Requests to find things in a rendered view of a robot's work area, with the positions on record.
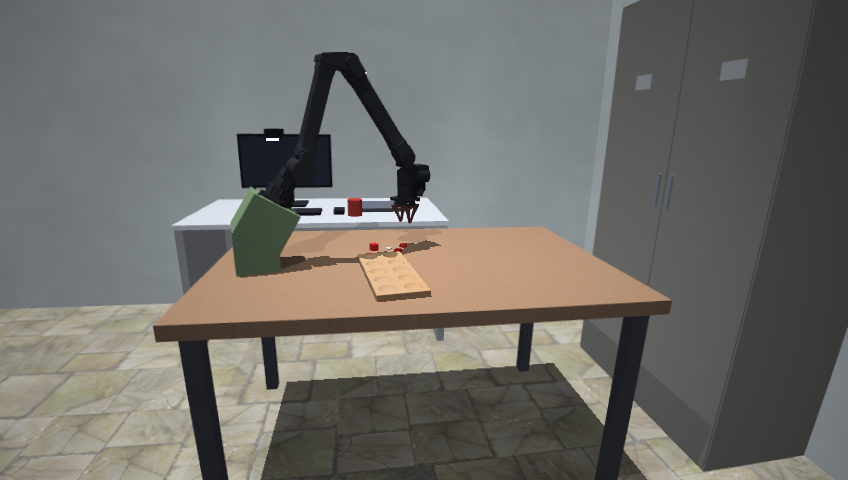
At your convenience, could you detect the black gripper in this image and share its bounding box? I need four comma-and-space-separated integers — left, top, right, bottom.
390, 183, 420, 224

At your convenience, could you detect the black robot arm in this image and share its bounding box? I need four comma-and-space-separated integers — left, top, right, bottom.
258, 52, 430, 208

